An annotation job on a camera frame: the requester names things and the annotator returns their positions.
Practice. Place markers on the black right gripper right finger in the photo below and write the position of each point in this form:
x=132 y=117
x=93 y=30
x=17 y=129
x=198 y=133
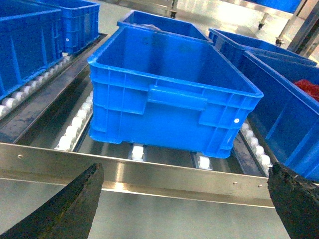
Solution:
x=296 y=200

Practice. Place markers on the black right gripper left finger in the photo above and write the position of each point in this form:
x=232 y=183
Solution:
x=68 y=214

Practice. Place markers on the steel flow rack shelf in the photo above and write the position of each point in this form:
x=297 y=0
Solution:
x=162 y=198

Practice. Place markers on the blue bin with red parts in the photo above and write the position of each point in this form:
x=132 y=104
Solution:
x=286 y=117

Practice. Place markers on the red parts in bin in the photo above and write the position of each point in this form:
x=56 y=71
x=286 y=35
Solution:
x=309 y=88

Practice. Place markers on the blue bin centre front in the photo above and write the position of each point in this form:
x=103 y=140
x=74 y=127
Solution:
x=167 y=90

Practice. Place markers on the blue bin right rear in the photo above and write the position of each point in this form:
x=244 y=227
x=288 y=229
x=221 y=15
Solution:
x=233 y=46

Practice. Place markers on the blue bin left front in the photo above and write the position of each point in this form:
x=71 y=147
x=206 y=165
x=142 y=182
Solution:
x=30 y=42

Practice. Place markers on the blue bin left rear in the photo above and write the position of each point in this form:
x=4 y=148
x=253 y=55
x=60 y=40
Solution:
x=79 y=23

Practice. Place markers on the blue bin centre rear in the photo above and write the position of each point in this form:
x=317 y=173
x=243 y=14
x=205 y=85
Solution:
x=160 y=23

